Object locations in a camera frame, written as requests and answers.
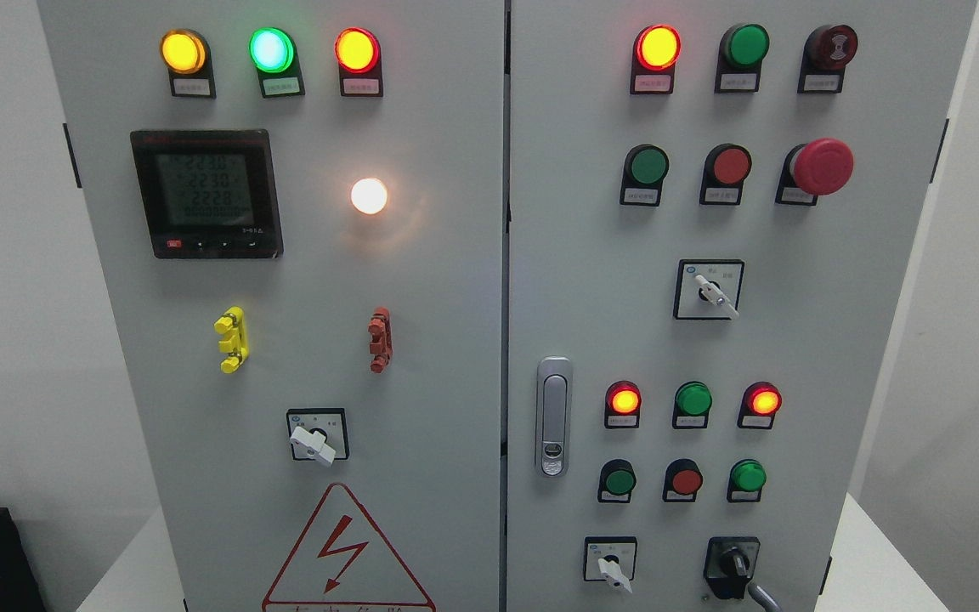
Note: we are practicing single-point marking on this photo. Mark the silver door lock handle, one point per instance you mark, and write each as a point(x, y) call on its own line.
point(553, 400)

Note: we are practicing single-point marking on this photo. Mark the white lit indicator light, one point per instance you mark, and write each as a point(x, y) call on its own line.
point(369, 195)

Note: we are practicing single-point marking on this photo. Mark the grey right cabinet door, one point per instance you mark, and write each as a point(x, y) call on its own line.
point(595, 281)

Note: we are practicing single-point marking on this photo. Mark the white selector switch left door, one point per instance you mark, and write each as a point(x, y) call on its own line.
point(318, 434)

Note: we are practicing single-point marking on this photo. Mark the green push button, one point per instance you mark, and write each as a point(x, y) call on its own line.
point(644, 171)
point(747, 480)
point(617, 481)

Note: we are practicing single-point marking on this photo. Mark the red push button lower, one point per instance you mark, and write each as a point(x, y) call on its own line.
point(683, 479)

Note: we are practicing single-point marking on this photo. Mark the red push button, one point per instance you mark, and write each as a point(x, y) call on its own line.
point(725, 170)
point(683, 479)

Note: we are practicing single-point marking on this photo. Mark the yellow terminal connector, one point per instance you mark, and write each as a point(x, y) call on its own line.
point(231, 327)

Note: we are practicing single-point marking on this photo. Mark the grey left cabinet door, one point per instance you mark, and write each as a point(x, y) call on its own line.
point(424, 435)

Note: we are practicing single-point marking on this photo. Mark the red indicator light lower left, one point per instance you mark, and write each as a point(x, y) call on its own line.
point(621, 406)

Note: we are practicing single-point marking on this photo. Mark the red indicator light lower right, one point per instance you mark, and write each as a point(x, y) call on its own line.
point(759, 405)

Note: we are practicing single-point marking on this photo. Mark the green indicator light top right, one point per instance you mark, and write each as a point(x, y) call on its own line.
point(742, 50)

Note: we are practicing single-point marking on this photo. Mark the green push button upper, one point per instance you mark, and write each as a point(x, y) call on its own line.
point(644, 171)

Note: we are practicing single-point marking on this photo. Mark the black knob selector switch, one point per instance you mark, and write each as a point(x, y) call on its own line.
point(729, 565)

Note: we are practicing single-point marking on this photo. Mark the yellow indicator light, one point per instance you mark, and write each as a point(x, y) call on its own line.
point(189, 64)

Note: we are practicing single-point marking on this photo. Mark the white selector switch bottom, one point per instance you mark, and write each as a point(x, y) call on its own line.
point(611, 560)

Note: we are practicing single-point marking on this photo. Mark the red indicator light top right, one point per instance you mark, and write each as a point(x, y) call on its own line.
point(653, 60)

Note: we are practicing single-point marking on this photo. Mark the black digital power meter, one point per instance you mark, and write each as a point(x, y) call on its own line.
point(208, 193)

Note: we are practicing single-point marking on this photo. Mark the red terminal connector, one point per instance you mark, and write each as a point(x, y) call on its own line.
point(380, 344)

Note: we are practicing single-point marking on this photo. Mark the green push button lower right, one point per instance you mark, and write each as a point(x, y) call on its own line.
point(747, 480)

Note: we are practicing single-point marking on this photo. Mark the white selector switch upper right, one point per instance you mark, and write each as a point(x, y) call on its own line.
point(708, 289)

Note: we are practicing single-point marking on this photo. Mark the dark red buzzer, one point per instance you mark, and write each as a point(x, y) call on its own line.
point(826, 54)

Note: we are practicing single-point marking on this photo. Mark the red high voltage warning sign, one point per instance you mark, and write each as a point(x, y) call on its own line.
point(342, 561)

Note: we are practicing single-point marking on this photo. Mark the lit green indicator light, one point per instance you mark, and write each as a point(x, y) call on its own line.
point(274, 55)

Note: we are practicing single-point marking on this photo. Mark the red indicator light left door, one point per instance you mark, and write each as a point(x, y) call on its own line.
point(359, 60)

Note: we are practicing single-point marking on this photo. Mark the red push button upper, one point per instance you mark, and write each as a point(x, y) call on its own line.
point(725, 170)

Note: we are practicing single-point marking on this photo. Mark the white selector switch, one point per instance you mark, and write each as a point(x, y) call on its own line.
point(708, 289)
point(611, 560)

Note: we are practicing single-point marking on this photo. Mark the grey cabinet door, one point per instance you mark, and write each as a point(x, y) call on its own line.
point(595, 281)
point(424, 435)

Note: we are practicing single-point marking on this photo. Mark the red emergency stop button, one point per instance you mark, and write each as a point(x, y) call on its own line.
point(814, 169)

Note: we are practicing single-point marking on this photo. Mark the green indicator light lower middle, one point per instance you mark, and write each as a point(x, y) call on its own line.
point(693, 402)

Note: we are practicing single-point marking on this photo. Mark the green push button lower left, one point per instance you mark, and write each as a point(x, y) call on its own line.
point(617, 481)

